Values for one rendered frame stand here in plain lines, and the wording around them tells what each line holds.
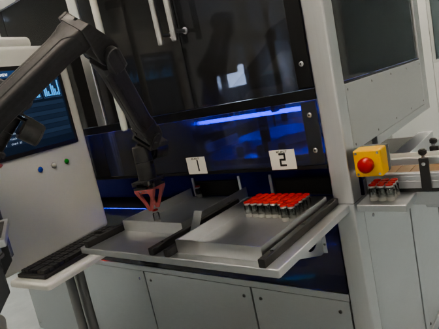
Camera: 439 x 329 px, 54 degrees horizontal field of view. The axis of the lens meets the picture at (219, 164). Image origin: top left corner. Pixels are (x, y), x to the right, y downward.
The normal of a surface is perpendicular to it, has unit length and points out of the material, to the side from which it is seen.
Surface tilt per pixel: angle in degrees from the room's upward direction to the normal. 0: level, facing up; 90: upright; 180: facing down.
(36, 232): 90
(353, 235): 90
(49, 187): 90
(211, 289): 90
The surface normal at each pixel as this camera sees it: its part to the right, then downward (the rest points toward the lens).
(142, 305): -0.59, 0.26
